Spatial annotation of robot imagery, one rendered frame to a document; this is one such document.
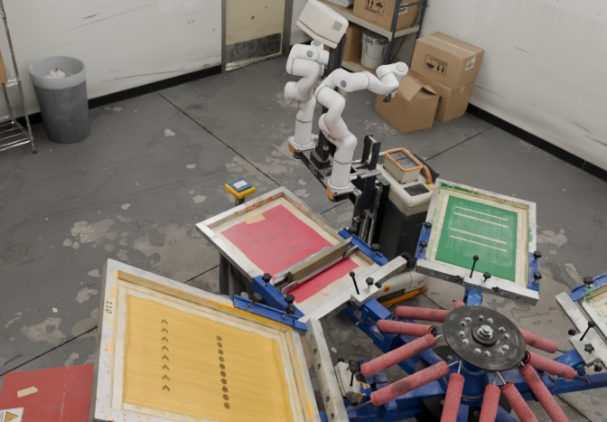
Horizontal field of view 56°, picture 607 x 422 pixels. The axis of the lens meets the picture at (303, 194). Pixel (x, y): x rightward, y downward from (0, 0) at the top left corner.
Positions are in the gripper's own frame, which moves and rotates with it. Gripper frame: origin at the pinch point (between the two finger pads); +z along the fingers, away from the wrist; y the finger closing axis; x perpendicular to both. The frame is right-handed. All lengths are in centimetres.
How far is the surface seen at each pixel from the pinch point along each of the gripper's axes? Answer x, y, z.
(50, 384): 126, -161, -56
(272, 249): 51, -91, 8
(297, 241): 39, -85, 12
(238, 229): 70, -81, 17
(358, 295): 13, -114, -27
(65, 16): 248, 128, 188
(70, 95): 228, 55, 190
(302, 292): 36, -113, -9
